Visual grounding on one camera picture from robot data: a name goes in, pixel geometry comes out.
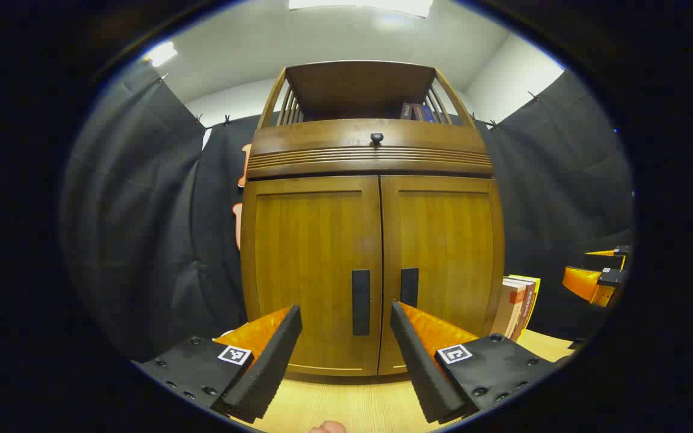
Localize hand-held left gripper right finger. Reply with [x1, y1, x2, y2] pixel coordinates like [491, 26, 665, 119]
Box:
[390, 301, 564, 425]

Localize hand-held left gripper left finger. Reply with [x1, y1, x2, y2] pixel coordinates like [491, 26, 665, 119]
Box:
[132, 305, 303, 425]

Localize wooden cabinet door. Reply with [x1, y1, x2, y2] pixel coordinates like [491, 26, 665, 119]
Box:
[380, 174, 505, 375]
[241, 176, 383, 376]

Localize wooden double-door shoe cabinet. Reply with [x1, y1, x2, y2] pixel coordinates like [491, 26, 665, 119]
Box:
[240, 60, 507, 378]

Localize beige book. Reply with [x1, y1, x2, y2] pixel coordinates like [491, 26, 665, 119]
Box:
[491, 280, 528, 337]

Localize wooden drawer black knob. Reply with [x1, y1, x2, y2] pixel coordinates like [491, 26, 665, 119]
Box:
[248, 118, 494, 176]

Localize ceiling light panel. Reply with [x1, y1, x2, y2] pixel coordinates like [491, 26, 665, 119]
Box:
[144, 40, 178, 67]
[288, 0, 435, 18]

